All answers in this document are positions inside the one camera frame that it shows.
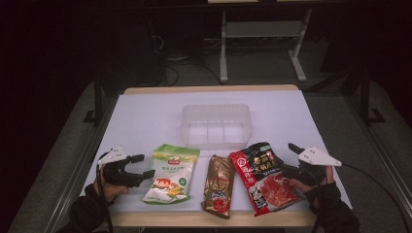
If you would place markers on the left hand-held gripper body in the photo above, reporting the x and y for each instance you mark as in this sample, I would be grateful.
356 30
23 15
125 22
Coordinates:
116 171

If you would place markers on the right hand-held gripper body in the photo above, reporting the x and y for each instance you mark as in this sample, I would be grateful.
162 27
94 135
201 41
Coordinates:
315 157

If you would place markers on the red and black food packet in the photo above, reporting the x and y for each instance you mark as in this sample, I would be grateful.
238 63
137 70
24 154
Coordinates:
268 191

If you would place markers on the clear plastic container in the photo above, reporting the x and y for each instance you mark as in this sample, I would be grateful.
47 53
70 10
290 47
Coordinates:
216 127

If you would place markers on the person's left hand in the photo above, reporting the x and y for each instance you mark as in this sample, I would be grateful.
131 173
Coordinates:
113 192

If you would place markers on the person's right hand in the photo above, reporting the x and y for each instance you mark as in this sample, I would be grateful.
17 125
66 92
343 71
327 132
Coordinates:
329 176

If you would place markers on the green and white snack packet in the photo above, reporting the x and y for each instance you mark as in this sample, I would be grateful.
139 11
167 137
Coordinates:
171 174

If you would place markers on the white table mat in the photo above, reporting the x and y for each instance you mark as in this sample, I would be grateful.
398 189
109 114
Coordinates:
145 123

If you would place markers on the black metal stand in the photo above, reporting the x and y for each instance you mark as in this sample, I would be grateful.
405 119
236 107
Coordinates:
98 103
365 97

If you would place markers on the gold foil packet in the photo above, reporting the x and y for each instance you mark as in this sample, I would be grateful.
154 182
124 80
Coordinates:
218 187

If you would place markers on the white metal desk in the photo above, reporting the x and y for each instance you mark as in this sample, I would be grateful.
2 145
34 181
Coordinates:
262 29

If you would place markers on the grey metal rail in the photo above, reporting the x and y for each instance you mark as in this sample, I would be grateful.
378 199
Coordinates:
77 168
379 142

